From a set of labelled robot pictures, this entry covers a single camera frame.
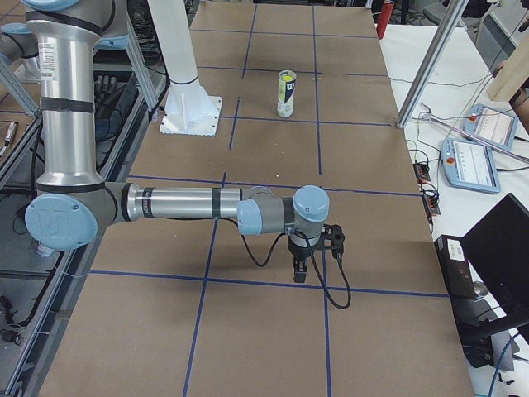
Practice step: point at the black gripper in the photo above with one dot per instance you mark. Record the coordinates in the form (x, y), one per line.
(300, 251)

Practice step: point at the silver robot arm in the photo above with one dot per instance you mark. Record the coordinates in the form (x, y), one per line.
(74, 203)

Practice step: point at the clear tennis ball can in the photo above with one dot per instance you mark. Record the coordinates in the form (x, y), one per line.
(285, 104)

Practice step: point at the orange black connector block near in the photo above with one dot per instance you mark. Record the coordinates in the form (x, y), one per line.
(430, 199)

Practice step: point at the orange black connector block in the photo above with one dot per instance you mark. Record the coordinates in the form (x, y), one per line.
(421, 170)
(430, 199)

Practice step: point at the orange black connector block far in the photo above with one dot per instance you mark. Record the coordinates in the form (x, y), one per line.
(421, 170)

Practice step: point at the black desktop computer box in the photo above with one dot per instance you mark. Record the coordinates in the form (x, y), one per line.
(454, 267)

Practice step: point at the black computer monitor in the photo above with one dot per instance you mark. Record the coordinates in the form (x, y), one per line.
(497, 248)

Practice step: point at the near teach pendant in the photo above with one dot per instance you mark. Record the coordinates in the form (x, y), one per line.
(469, 165)

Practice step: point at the teach pendant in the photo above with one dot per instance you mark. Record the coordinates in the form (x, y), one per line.
(469, 165)
(492, 125)

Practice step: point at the silver rod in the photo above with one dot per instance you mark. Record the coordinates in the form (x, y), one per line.
(493, 146)

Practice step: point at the far teach pendant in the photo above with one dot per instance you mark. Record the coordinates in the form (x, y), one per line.
(492, 125)

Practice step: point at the black glove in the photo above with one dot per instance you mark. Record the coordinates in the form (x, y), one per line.
(107, 92)

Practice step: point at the red cylinder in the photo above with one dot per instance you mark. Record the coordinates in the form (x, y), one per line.
(384, 17)

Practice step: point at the wooden board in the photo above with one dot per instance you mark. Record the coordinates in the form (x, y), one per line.
(511, 76)

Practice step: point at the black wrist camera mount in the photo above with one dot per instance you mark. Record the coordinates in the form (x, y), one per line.
(333, 240)

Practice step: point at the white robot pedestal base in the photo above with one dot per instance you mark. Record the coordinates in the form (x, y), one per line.
(189, 110)

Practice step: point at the aluminium frame post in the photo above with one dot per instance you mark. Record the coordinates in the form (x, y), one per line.
(438, 44)

